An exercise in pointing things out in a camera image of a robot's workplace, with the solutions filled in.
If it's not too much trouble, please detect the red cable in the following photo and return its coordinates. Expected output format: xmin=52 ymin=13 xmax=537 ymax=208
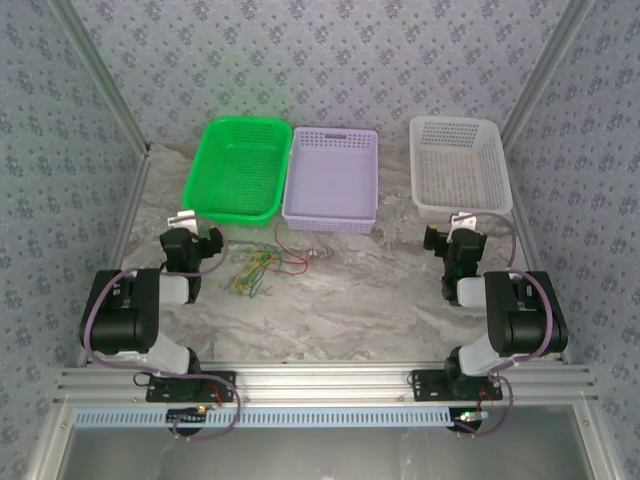
xmin=259 ymin=222 xmax=310 ymax=277

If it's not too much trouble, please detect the dark green cable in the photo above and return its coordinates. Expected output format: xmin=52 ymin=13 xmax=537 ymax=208
xmin=222 ymin=259 xmax=274 ymax=300

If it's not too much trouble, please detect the green plastic basket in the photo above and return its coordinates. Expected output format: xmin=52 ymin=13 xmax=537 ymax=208
xmin=181 ymin=115 xmax=294 ymax=229

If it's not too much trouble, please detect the white plastic basket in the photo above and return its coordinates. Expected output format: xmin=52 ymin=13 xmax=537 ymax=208
xmin=408 ymin=115 xmax=514 ymax=220

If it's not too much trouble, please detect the purple plastic basket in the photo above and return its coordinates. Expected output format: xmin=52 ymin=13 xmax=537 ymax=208
xmin=281 ymin=125 xmax=379 ymax=237

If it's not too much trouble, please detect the aluminium mounting beam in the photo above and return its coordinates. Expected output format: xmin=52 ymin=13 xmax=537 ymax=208
xmin=54 ymin=363 xmax=599 ymax=406

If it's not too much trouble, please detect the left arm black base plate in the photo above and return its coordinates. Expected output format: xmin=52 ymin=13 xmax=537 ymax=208
xmin=144 ymin=370 xmax=237 ymax=404

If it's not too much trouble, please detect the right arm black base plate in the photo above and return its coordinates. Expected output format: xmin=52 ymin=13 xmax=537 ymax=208
xmin=410 ymin=368 xmax=504 ymax=403

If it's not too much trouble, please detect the left aluminium frame post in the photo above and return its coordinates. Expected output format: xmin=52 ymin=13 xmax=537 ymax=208
xmin=52 ymin=0 xmax=151 ymax=154

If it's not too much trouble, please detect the aluminium frame post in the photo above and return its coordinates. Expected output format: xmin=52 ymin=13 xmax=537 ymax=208
xmin=52 ymin=0 xmax=151 ymax=154
xmin=499 ymin=0 xmax=600 ymax=146

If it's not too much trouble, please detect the right aluminium frame post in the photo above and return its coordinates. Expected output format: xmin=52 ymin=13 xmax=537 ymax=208
xmin=499 ymin=0 xmax=600 ymax=146

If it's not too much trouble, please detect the slotted grey cable duct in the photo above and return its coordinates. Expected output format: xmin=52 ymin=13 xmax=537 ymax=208
xmin=74 ymin=405 xmax=454 ymax=430

